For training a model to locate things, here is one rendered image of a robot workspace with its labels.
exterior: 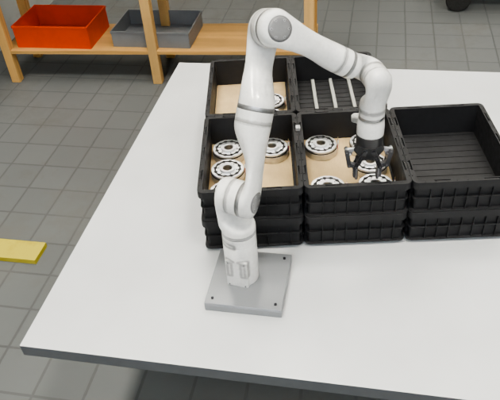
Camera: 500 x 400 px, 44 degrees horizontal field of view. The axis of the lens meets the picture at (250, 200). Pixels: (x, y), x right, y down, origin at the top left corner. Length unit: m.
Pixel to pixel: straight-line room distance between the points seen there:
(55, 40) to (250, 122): 3.02
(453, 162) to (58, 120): 2.69
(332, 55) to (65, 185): 2.21
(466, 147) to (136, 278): 1.11
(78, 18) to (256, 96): 3.27
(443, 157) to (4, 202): 2.31
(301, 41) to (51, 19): 3.42
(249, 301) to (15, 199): 2.04
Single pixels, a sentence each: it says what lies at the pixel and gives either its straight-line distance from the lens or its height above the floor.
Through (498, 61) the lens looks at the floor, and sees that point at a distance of 4.51.
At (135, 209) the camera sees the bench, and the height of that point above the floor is 0.70.
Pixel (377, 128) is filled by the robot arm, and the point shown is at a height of 1.08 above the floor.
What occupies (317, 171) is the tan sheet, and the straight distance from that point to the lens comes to 1.95.
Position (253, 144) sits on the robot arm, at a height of 1.16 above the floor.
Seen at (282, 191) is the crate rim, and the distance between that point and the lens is 1.73.
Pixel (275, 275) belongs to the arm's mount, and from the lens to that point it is 1.76.
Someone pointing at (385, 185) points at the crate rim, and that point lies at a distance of 1.75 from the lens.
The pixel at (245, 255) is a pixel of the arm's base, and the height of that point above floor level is 0.85.
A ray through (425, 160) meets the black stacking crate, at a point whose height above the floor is 0.83.
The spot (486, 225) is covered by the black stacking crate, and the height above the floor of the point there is 0.76.
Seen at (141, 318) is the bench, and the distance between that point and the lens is 1.75.
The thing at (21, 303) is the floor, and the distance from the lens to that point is 2.91.
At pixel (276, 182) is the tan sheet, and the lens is 1.91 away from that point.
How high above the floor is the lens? 2.01
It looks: 40 degrees down
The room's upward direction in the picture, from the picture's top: 4 degrees counter-clockwise
